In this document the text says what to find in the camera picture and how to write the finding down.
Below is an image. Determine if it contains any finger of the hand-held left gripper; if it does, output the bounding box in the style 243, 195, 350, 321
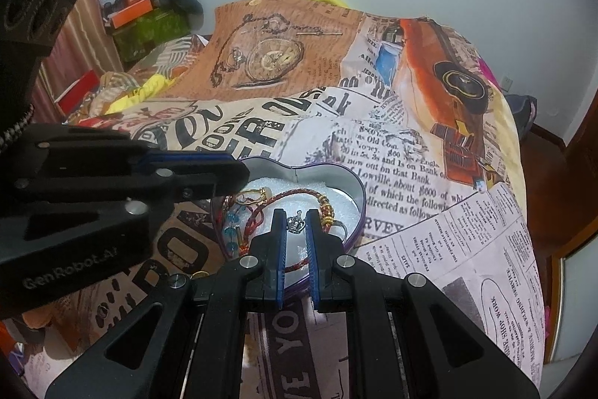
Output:
19, 123, 231, 178
0, 157, 251, 263

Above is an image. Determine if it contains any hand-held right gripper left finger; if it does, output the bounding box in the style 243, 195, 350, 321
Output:
51, 208, 288, 399

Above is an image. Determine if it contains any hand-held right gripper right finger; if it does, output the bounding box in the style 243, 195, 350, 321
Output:
303, 211, 539, 399

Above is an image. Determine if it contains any plain silver ring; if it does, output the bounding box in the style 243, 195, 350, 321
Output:
329, 219, 351, 243

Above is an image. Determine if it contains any gold pearl ring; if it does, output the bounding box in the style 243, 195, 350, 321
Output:
235, 187, 276, 208

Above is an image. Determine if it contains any red string blue bead bracelet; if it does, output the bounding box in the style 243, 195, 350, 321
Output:
223, 193, 250, 260

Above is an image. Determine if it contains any red braided bracelet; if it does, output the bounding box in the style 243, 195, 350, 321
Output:
243, 188, 337, 274

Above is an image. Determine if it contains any heart-shaped metal tin box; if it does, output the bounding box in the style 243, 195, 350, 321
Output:
209, 155, 368, 301

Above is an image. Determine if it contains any red box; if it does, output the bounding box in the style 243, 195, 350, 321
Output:
53, 69, 102, 116

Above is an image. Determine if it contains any striped brown curtain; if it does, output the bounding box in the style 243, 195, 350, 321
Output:
28, 0, 125, 120

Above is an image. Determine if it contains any yellow cloth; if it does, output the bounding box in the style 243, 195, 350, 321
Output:
105, 74, 177, 116

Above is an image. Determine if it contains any long orange box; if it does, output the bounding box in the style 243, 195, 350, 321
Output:
109, 0, 153, 29

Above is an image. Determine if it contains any striped printed pillow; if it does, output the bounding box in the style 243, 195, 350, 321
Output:
125, 34, 207, 78

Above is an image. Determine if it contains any newspaper print blanket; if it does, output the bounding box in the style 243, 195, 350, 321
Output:
19, 0, 548, 399

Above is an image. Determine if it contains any grey plastic bag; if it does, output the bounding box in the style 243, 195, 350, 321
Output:
506, 93, 539, 141

